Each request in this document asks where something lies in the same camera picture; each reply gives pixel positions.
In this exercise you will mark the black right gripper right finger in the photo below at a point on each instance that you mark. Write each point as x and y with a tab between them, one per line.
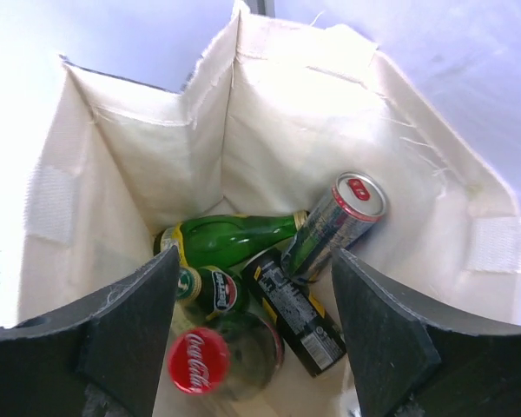
412	355

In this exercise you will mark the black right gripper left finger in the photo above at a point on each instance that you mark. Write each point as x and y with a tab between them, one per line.
98	356

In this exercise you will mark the dark beverage can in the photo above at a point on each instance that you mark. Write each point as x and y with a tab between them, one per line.
304	324

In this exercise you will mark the green bottle red label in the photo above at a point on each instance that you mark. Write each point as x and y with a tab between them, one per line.
206	292

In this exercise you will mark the cola glass bottle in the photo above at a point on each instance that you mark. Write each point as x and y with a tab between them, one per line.
234	356

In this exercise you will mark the green bottle yellow label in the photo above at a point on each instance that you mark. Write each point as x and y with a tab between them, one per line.
227	240

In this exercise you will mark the small white blue can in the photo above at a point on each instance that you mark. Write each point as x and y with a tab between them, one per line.
352	205

